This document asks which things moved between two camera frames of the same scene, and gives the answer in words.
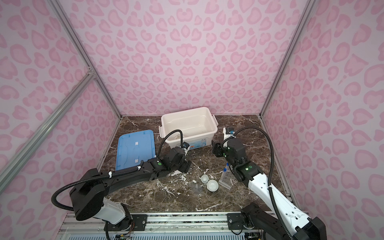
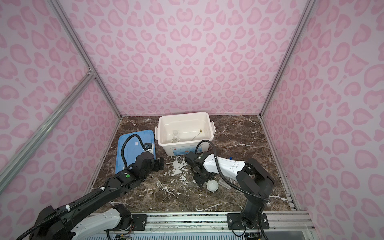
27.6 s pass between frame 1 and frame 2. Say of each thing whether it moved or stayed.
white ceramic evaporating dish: stayed
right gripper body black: moved
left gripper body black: moved
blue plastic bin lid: stayed
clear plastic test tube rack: stayed
